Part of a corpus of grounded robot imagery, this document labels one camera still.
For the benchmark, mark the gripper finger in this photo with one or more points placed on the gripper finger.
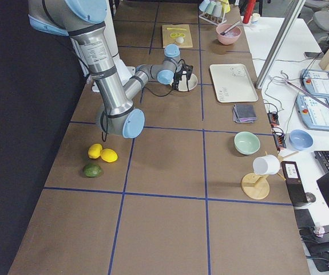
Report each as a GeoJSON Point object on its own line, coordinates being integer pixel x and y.
{"type": "Point", "coordinates": [175, 86]}

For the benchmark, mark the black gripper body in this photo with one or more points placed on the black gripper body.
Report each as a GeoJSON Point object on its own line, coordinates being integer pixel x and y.
{"type": "Point", "coordinates": [178, 79]}

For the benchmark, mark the cream round plate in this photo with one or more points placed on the cream round plate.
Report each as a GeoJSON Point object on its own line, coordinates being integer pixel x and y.
{"type": "Point", "coordinates": [187, 84]}

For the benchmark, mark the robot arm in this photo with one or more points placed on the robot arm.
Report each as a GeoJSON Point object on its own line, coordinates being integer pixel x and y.
{"type": "Point", "coordinates": [89, 25]}

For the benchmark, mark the white bear tray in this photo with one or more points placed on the white bear tray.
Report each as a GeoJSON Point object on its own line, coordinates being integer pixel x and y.
{"type": "Point", "coordinates": [232, 83]}

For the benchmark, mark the bamboo cutting board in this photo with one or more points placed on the bamboo cutting board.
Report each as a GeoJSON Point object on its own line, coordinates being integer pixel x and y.
{"type": "Point", "coordinates": [167, 40]}

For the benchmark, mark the yellow plastic knife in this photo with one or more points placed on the yellow plastic knife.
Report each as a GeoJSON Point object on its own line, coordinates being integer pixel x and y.
{"type": "Point", "coordinates": [176, 28]}

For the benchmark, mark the pink bowl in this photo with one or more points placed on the pink bowl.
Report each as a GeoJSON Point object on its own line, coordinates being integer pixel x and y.
{"type": "Point", "coordinates": [230, 37]}

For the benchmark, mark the clear ice cubes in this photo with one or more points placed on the clear ice cubes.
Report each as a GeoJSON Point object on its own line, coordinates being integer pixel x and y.
{"type": "Point", "coordinates": [232, 33]}

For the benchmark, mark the grey blue cup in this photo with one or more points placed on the grey blue cup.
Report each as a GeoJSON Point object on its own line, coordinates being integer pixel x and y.
{"type": "Point", "coordinates": [204, 4]}

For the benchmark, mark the light green cup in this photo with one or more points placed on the light green cup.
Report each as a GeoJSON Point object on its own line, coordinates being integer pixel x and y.
{"type": "Point", "coordinates": [210, 7]}

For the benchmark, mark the steel muddler black tip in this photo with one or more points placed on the steel muddler black tip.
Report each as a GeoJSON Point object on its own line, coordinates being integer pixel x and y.
{"type": "Point", "coordinates": [229, 28]}

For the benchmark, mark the grey folded cloth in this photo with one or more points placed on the grey folded cloth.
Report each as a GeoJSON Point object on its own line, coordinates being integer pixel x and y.
{"type": "Point", "coordinates": [244, 113]}

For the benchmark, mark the yellow cup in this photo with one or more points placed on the yellow cup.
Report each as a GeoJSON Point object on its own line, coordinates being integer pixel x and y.
{"type": "Point", "coordinates": [225, 6]}

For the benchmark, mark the paper cup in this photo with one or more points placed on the paper cup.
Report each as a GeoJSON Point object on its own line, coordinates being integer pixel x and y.
{"type": "Point", "coordinates": [255, 19]}

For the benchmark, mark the red bottle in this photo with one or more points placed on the red bottle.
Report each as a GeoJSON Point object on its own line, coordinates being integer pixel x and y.
{"type": "Point", "coordinates": [249, 10]}

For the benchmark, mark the light green bowl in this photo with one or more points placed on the light green bowl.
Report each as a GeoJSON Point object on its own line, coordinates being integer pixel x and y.
{"type": "Point", "coordinates": [246, 143]}

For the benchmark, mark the yellow lemon lower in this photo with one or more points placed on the yellow lemon lower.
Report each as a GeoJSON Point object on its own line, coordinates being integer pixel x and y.
{"type": "Point", "coordinates": [108, 155]}

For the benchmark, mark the yellow lemon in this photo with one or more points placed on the yellow lemon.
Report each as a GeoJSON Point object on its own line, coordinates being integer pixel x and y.
{"type": "Point", "coordinates": [108, 155]}
{"type": "Point", "coordinates": [94, 151]}

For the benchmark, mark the yellow lemon upper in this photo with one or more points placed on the yellow lemon upper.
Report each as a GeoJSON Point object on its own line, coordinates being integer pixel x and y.
{"type": "Point", "coordinates": [94, 151]}

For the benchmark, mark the black power strip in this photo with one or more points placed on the black power strip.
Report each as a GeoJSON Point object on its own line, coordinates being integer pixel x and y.
{"type": "Point", "coordinates": [278, 134]}

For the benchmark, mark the green lime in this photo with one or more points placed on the green lime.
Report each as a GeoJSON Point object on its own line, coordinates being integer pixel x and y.
{"type": "Point", "coordinates": [92, 170]}

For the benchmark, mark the white mug on stand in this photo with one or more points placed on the white mug on stand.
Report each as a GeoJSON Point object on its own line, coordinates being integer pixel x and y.
{"type": "Point", "coordinates": [266, 165]}

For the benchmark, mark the wooden mug tree stand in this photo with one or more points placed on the wooden mug tree stand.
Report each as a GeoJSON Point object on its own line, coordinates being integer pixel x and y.
{"type": "Point", "coordinates": [256, 186]}

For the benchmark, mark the blue bowl on desk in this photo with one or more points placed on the blue bowl on desk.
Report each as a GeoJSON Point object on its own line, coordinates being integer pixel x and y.
{"type": "Point", "coordinates": [300, 140]}

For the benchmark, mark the teach pendant far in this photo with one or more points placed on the teach pendant far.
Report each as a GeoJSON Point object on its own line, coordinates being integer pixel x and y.
{"type": "Point", "coordinates": [316, 82]}

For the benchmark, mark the teach pendant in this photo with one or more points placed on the teach pendant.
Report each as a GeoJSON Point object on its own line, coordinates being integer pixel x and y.
{"type": "Point", "coordinates": [313, 114]}
{"type": "Point", "coordinates": [316, 82]}

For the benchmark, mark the teach pendant near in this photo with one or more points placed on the teach pendant near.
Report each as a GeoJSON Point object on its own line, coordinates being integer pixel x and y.
{"type": "Point", "coordinates": [313, 114]}

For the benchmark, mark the black keyboard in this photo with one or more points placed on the black keyboard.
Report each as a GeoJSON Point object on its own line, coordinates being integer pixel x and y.
{"type": "Point", "coordinates": [323, 159]}

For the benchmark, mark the black computer mouse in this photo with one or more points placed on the black computer mouse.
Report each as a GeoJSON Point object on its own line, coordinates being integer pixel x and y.
{"type": "Point", "coordinates": [310, 197]}

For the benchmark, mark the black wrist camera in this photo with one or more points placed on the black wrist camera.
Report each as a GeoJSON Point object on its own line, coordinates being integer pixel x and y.
{"type": "Point", "coordinates": [188, 70]}

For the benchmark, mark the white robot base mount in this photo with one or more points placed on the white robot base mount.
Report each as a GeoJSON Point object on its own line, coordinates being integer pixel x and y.
{"type": "Point", "coordinates": [102, 11]}

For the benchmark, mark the white wire cup rack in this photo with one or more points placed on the white wire cup rack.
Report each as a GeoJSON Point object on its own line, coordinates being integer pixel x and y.
{"type": "Point", "coordinates": [212, 19]}

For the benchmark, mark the aluminium frame post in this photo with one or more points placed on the aluminium frame post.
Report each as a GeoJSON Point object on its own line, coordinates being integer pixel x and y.
{"type": "Point", "coordinates": [291, 16]}

